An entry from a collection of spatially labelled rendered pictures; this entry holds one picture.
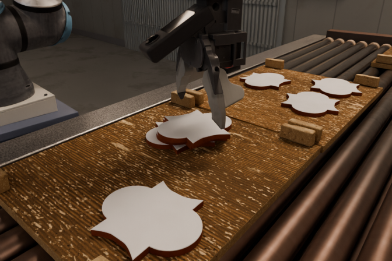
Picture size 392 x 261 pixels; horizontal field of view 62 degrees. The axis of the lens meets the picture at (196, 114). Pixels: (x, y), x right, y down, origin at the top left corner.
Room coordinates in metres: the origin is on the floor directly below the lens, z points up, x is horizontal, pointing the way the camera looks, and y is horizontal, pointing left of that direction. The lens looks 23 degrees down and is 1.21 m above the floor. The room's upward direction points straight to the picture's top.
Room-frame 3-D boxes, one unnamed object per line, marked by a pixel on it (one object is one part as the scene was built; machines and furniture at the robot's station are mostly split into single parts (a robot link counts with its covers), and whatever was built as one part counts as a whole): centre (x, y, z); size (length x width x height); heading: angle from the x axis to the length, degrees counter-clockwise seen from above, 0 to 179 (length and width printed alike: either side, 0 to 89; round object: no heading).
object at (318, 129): (0.52, -0.19, 0.95); 0.06 x 0.02 x 0.03; 49
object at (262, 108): (0.76, -0.22, 0.93); 0.41 x 0.35 x 0.02; 139
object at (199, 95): (0.70, 0.01, 0.95); 0.06 x 0.02 x 0.03; 49
